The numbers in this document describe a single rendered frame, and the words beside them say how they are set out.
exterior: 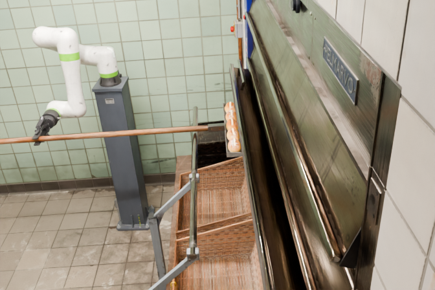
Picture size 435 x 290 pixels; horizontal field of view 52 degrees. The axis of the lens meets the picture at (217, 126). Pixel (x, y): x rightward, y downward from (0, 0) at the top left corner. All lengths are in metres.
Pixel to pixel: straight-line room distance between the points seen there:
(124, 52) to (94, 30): 0.27
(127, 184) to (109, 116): 0.58
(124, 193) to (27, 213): 1.01
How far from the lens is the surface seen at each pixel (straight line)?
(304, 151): 1.17
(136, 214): 3.58
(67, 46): 2.68
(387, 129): 0.69
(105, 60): 2.99
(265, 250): 1.30
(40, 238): 3.83
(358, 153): 0.85
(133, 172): 3.34
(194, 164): 2.13
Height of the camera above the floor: 2.35
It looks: 29 degrees down
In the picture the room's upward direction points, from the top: 4 degrees counter-clockwise
